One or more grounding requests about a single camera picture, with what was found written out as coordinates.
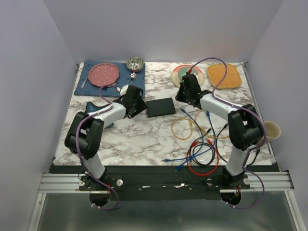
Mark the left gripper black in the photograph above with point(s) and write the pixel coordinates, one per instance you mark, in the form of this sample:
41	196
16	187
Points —
142	107

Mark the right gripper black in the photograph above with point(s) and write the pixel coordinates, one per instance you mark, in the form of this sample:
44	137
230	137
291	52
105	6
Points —
179	96

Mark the black network switch box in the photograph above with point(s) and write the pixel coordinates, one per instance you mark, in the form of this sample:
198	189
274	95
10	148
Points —
160	107

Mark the blue ethernet cable long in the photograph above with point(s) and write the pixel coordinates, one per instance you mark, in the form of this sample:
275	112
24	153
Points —
198	153

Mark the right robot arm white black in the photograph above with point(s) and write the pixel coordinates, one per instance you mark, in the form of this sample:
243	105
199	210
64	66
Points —
245	127

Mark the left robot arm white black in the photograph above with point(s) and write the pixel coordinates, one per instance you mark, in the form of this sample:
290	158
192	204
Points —
85	134

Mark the beige pink plate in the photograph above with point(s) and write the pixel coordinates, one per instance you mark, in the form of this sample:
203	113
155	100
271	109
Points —
177	80

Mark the green bowl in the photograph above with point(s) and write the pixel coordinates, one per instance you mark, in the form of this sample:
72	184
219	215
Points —
183	71

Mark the metal spoon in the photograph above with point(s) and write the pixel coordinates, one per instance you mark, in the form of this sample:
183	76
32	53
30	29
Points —
132	77

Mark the orange woven mat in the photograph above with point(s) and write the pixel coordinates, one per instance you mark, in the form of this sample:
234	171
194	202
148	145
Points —
216	73

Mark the floral patterned bowl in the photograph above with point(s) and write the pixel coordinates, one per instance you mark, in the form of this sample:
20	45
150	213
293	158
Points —
135	64

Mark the pink dotted plate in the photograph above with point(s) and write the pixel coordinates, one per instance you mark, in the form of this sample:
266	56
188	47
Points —
103	74

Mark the blue star-shaped dish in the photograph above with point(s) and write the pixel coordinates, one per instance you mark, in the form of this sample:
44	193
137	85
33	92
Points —
92	108

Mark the blue cloth placemat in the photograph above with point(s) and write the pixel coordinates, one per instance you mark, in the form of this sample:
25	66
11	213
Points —
124	78

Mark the cream printed mug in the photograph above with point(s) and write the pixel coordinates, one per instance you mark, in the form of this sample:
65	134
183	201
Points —
272	129

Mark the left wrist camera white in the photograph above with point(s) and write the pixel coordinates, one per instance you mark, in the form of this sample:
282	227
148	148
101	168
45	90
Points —
124	89

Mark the black mounting base plate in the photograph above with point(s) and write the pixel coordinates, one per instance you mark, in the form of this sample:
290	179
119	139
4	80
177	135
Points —
136	183

